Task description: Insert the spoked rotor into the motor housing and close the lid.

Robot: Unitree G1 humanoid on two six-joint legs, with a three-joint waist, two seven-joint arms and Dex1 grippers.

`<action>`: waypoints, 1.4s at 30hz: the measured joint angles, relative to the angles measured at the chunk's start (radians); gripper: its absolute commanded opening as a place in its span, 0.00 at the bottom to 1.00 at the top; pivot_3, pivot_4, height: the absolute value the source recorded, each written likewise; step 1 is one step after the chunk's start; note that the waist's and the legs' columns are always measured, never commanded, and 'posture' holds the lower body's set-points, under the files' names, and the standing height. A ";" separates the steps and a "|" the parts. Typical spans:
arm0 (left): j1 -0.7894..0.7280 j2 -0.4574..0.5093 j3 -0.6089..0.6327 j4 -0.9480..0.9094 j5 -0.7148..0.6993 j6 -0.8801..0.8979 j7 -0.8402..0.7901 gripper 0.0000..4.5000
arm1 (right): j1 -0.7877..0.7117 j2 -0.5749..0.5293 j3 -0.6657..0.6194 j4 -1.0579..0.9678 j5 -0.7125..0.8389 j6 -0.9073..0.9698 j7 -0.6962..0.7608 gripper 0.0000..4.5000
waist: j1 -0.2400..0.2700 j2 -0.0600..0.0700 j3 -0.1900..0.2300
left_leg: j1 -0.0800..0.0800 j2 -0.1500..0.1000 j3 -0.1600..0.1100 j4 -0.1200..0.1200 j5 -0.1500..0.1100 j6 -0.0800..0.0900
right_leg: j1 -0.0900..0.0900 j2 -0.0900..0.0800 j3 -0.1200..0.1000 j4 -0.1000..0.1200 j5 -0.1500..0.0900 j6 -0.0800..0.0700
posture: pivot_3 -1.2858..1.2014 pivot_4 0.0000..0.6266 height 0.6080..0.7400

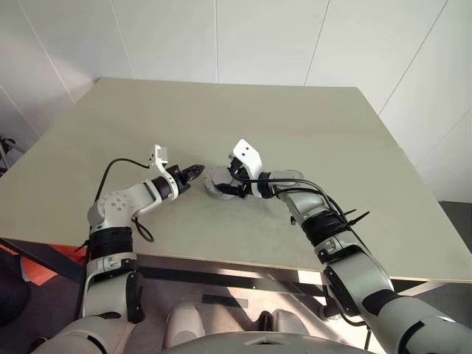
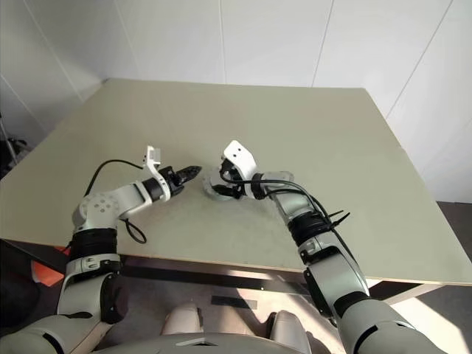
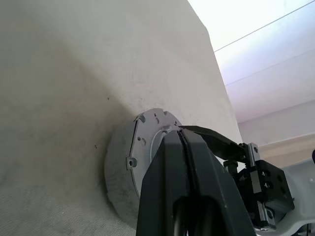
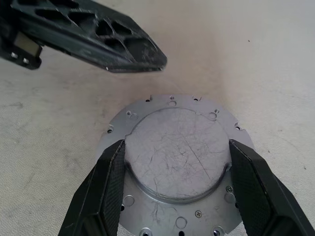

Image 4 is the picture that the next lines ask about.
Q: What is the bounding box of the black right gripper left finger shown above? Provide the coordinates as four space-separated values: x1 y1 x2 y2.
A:
57 139 126 236

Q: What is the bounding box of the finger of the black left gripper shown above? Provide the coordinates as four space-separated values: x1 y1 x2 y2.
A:
19 21 164 74
14 0 168 69

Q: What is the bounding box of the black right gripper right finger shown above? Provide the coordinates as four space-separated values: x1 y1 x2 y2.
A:
228 138 315 236

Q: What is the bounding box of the silver motor part with windings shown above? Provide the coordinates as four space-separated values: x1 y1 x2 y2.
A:
97 94 257 236

